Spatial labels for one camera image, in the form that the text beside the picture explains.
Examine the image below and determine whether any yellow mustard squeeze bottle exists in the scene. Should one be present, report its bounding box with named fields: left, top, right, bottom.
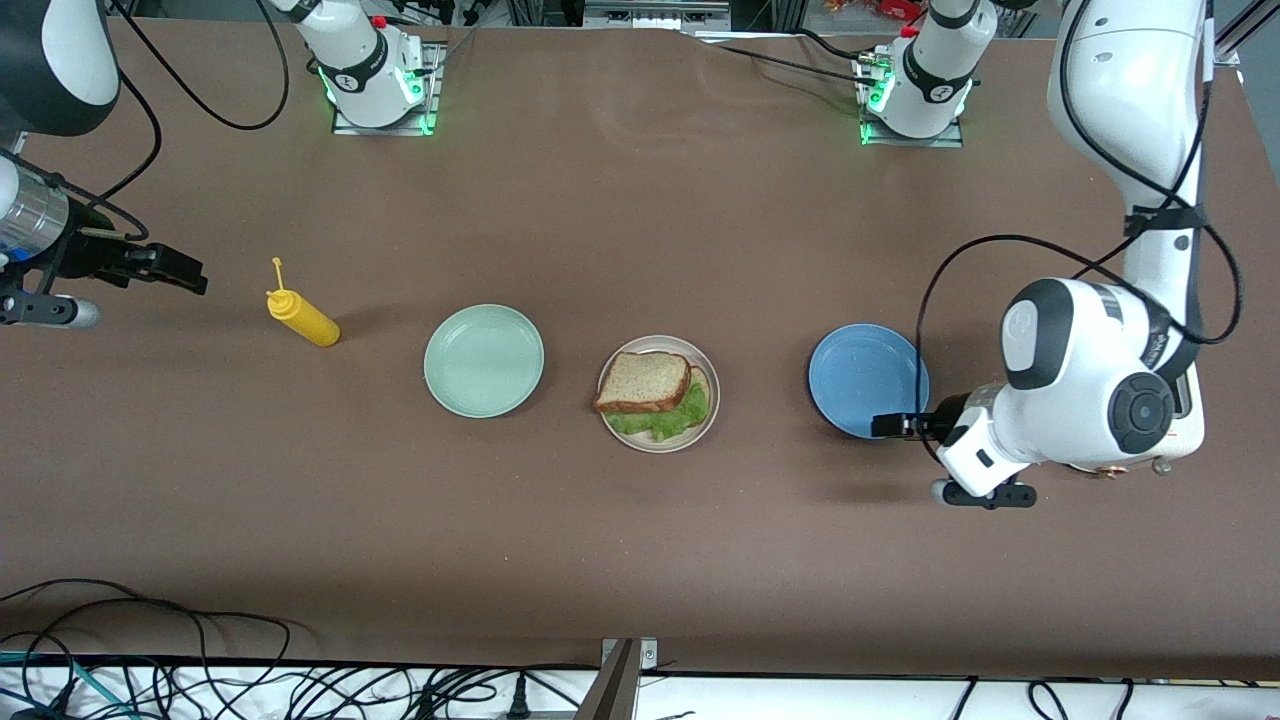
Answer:
left=266, top=257, right=342, bottom=348

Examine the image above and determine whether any green lettuce leaf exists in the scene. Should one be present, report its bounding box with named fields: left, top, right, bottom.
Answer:
left=606, top=383, right=711, bottom=443

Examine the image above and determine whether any blue plate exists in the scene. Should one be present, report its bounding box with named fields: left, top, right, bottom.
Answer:
left=808, top=323, right=931, bottom=440

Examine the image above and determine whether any beige plate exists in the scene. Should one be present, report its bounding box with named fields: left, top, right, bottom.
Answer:
left=597, top=335, right=721, bottom=454

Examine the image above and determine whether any light green plate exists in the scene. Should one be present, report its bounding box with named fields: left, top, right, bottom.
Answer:
left=423, top=304, right=546, bottom=419

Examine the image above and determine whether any white two-slot toaster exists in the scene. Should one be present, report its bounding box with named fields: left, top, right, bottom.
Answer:
left=1070, top=375, right=1207, bottom=480

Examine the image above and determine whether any grey metal profile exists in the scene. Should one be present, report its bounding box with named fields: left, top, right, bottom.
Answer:
left=575, top=640, right=641, bottom=720

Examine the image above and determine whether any red packaging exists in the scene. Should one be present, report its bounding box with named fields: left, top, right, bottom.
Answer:
left=825, top=0, right=926, bottom=21

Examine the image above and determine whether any aluminium corner profile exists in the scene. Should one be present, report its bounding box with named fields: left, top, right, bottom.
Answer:
left=1205, top=0, right=1280, bottom=69

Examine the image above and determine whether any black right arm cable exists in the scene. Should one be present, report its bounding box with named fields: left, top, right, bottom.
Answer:
left=95, top=0, right=293, bottom=211

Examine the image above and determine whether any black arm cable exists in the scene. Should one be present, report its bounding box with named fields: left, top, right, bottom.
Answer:
left=95, top=0, right=293, bottom=211
left=915, top=0, right=1246, bottom=471

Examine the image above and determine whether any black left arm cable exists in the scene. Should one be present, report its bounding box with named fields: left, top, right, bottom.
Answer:
left=915, top=0, right=1246, bottom=471

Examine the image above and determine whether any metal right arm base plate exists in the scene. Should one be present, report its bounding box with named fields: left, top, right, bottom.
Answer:
left=330, top=40, right=446, bottom=136

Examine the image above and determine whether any black looping cable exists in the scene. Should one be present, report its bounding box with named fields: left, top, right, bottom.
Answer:
left=0, top=578, right=296, bottom=701

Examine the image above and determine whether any black cable on table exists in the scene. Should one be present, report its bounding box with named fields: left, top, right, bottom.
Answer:
left=690, top=28, right=881, bottom=86

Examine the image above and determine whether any teal cable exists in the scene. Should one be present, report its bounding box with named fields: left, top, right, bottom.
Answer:
left=0, top=650, right=136, bottom=719

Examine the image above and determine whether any aluminium frame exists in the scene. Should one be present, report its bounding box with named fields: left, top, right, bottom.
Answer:
left=505, top=0, right=806, bottom=33

